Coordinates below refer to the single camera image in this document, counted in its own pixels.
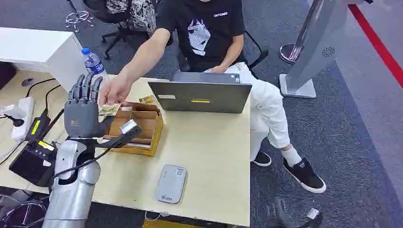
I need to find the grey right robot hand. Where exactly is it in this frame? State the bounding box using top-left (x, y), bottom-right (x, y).
top-left (266, 197), bottom-right (304, 228)

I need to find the person's right hand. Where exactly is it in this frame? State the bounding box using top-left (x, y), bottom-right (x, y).
top-left (98, 75), bottom-right (133, 106)

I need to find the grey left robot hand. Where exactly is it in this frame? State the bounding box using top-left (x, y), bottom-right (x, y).
top-left (64, 73), bottom-right (116, 139)

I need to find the grey laptop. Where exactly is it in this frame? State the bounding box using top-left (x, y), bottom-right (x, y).
top-left (147, 71), bottom-right (253, 114)

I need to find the clear water bottle blue cap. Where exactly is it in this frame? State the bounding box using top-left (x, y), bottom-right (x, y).
top-left (81, 47), bottom-right (110, 83)

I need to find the person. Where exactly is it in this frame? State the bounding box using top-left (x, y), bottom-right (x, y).
top-left (98, 0), bottom-right (327, 194)

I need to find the black chair of person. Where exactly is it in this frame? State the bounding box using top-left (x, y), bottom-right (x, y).
top-left (241, 30), bottom-right (270, 80)

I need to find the small black box yellow label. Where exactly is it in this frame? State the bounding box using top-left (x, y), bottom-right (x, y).
top-left (25, 114), bottom-right (52, 143)

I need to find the wooden card box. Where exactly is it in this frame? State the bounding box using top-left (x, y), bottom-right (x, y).
top-left (101, 101), bottom-right (164, 157)

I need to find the white power strip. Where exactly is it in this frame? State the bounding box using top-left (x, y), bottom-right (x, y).
top-left (10, 96), bottom-right (36, 143)

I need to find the black power plug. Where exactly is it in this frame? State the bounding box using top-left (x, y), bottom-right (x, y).
top-left (2, 114), bottom-right (25, 128)

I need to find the large black box yellow label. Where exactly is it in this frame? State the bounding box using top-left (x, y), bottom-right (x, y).
top-left (9, 140), bottom-right (59, 188)

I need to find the black office chair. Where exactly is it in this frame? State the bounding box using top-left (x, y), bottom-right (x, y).
top-left (81, 0), bottom-right (160, 61)

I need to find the white cabinet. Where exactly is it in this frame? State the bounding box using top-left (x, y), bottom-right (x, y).
top-left (0, 27), bottom-right (89, 93)

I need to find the grey kiosk stand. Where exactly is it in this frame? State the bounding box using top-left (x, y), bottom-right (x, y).
top-left (278, 0), bottom-right (351, 99)

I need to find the grey card reader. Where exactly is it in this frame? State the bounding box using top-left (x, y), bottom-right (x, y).
top-left (155, 164), bottom-right (188, 205)

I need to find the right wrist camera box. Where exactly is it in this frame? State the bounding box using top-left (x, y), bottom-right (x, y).
top-left (299, 208), bottom-right (324, 228)

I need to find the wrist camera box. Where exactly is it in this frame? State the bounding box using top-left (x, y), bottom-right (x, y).
top-left (299, 208), bottom-right (324, 228)
top-left (108, 119), bottom-right (143, 149)

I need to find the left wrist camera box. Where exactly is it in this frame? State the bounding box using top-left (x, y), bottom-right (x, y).
top-left (108, 119), bottom-right (143, 149)

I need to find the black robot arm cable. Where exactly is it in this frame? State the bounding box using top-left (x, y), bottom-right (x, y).
top-left (47, 147), bottom-right (111, 187)

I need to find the chrome stanchion post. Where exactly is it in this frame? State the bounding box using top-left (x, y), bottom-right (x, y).
top-left (279, 0), bottom-right (326, 65)

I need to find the white cable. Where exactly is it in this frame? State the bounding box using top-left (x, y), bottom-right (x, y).
top-left (144, 211), bottom-right (171, 221)

